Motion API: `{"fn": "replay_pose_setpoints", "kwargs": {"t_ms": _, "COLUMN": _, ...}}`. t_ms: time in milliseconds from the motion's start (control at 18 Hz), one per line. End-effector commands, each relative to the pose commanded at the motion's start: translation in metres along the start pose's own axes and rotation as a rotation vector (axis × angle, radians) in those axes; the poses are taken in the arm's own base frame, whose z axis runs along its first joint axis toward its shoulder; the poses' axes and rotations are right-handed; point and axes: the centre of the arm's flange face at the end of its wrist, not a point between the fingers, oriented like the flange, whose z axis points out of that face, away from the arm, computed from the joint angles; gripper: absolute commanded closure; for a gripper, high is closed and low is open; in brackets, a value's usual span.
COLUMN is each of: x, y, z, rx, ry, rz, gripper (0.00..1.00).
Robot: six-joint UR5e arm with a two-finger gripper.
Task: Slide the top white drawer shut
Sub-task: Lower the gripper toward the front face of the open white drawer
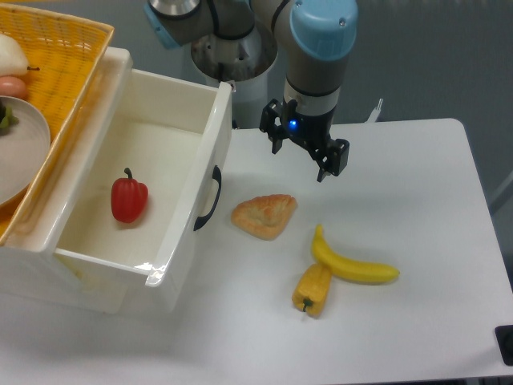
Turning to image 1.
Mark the yellow banana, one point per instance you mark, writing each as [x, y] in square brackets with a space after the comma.
[363, 272]

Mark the green leafy food piece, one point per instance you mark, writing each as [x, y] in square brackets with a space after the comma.
[8, 119]

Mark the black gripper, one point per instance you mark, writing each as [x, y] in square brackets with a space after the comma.
[284, 121]

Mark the red bell pepper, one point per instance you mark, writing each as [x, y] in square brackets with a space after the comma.
[128, 198]

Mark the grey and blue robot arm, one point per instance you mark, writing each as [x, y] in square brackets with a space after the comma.
[237, 41]

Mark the golden pastry bread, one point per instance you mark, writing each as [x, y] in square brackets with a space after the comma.
[264, 217]

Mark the yellow woven basket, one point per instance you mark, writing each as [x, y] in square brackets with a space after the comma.
[67, 49]

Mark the white drawer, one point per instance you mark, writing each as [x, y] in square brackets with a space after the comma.
[173, 135]

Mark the grey round plate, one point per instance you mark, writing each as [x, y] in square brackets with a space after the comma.
[25, 145]

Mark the white pear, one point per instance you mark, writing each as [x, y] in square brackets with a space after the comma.
[13, 60]

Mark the white clip behind table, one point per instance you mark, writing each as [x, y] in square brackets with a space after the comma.
[376, 112]

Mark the white drawer cabinet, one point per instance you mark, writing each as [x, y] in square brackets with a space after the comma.
[31, 266]

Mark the black corner device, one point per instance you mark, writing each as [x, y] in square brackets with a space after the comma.
[504, 336]

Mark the yellow bell pepper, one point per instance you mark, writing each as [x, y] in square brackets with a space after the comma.
[312, 290]

